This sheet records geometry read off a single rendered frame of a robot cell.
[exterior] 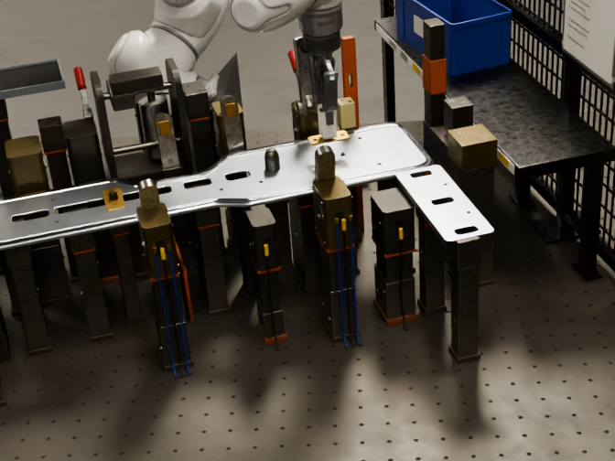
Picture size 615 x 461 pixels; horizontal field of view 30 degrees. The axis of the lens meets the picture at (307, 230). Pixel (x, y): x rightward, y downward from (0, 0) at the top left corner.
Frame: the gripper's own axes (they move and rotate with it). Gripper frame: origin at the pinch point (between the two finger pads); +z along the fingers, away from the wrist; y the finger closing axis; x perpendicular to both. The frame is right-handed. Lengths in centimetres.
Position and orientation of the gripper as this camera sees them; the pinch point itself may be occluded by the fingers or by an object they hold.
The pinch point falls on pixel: (327, 121)
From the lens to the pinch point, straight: 242.9
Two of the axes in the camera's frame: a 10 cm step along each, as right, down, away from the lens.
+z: 0.7, 8.5, 5.2
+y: 2.7, 4.8, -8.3
